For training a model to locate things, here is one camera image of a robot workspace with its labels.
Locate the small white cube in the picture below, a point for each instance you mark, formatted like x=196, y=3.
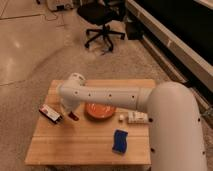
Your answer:
x=121, y=117

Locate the wooden table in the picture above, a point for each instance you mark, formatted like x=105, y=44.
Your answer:
x=87, y=142

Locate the white rectangular box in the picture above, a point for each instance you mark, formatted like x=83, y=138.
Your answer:
x=137, y=117

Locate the orange ceramic bowl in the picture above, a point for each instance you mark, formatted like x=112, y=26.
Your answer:
x=99, y=111

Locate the blue sponge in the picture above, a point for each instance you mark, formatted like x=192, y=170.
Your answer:
x=120, y=141

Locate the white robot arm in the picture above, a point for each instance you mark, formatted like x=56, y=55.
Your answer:
x=175, y=128

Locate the black office chair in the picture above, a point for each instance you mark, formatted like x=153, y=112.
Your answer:
x=101, y=14

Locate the black box on floor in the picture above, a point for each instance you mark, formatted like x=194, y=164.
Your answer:
x=133, y=31

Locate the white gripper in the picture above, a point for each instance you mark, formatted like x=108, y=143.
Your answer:
x=69, y=106

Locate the black and white packet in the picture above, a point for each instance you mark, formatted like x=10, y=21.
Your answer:
x=50, y=113

